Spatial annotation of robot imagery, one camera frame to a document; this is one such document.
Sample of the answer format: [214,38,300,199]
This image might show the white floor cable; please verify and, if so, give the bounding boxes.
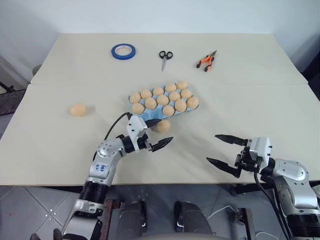
[206,205,235,221]

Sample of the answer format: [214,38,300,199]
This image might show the dark cabinet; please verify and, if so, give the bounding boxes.
[299,31,320,101]

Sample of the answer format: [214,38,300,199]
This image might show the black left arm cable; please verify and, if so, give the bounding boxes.
[103,112,133,141]

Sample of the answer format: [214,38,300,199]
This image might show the grey table caster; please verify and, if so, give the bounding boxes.
[229,184,249,198]

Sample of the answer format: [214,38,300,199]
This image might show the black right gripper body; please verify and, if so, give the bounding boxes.
[234,139,259,173]

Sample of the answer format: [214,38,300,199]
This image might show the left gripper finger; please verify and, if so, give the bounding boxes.
[149,136,174,153]
[145,119,165,129]

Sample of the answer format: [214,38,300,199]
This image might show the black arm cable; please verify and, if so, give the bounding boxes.
[103,112,133,141]
[253,171,294,240]

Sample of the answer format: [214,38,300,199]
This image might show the blue tape roll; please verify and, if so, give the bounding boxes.
[110,43,138,61]

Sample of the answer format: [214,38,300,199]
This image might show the dark mesh object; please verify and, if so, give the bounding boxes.
[0,81,27,117]

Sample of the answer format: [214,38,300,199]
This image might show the orange black pliers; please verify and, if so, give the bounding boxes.
[195,49,218,74]

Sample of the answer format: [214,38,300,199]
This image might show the black handled scissors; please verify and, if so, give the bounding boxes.
[158,50,174,72]

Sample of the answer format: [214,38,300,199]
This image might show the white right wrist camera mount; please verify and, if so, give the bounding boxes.
[248,136,274,174]

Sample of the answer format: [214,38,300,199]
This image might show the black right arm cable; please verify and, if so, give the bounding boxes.
[253,171,294,240]

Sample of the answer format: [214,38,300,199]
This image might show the rusty metal bar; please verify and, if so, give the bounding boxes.
[236,207,257,240]
[103,196,119,240]

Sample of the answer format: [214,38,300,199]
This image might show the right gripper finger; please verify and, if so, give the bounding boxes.
[206,156,242,179]
[214,134,249,147]

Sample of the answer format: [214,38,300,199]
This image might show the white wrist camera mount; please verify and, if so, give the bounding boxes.
[125,116,149,152]
[248,136,274,174]

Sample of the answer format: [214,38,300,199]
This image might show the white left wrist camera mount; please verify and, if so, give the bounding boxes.
[125,116,149,152]

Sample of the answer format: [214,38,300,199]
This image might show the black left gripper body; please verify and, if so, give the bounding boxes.
[138,133,154,153]

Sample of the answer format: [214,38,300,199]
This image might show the blue egg carton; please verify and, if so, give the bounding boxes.
[129,81,200,124]

